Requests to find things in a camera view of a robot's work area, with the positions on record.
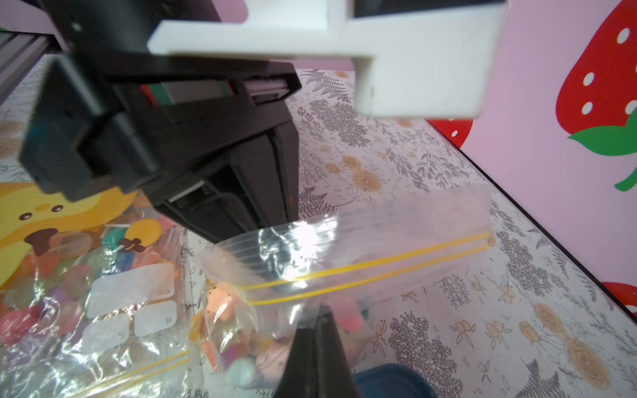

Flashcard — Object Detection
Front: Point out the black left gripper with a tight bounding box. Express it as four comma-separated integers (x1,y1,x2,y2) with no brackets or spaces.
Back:
19,1,301,243

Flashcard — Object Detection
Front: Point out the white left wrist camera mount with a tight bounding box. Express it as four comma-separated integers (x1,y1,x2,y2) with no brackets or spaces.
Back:
147,1,509,119

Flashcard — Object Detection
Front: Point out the clear ziploc candy bag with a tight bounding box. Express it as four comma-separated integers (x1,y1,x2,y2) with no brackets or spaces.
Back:
195,184,492,389

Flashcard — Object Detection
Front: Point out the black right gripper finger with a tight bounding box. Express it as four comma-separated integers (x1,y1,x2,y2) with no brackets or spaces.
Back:
274,306,362,398

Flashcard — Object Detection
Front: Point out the teal plastic tray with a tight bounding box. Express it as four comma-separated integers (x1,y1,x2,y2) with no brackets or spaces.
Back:
353,364,437,398

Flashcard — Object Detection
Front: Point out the ziploc bag with yellow duck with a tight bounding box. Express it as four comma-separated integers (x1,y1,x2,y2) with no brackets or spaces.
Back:
1,182,197,397

